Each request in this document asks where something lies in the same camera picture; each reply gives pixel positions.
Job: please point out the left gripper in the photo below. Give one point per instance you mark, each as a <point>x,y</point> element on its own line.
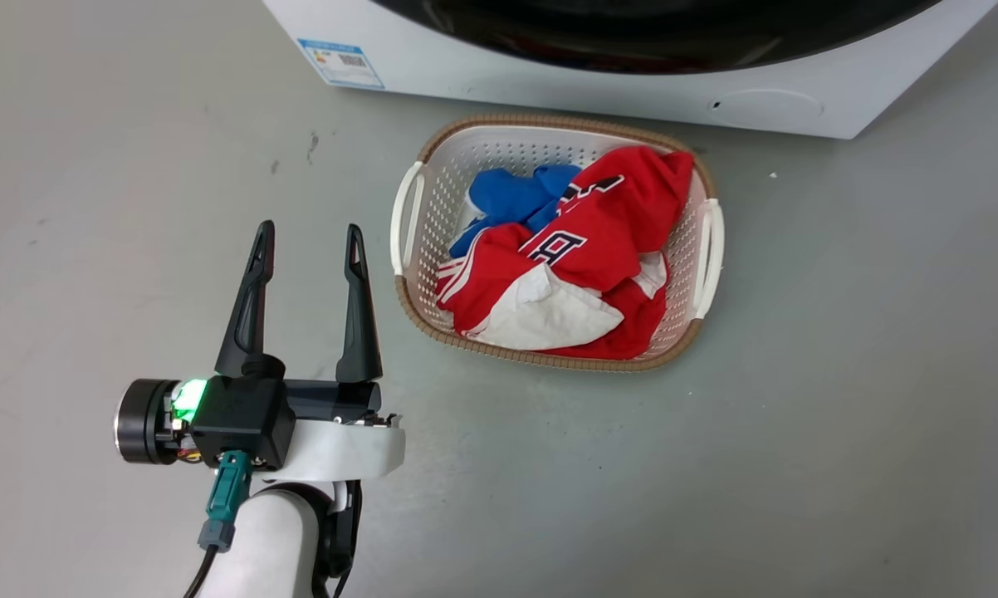
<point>341,448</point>

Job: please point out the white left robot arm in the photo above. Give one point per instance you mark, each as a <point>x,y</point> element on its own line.
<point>262,540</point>

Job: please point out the white washing machine body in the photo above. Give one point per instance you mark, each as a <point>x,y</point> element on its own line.
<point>599,91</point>

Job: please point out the dark glass washing machine door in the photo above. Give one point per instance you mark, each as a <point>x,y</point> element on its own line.
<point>648,33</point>

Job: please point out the white perforated laundry basket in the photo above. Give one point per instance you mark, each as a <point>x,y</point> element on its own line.
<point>441,191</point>

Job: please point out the blue garment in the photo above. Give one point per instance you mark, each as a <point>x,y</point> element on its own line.
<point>507,195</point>

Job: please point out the blue white energy label sticker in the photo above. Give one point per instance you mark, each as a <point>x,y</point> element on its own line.
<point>341,64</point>

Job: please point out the red white sports jersey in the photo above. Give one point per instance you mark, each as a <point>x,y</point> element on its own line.
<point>607,224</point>

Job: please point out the round white filter cover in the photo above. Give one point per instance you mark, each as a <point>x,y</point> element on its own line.
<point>769,108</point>

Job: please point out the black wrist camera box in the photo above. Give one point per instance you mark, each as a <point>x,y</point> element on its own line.
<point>242,419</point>

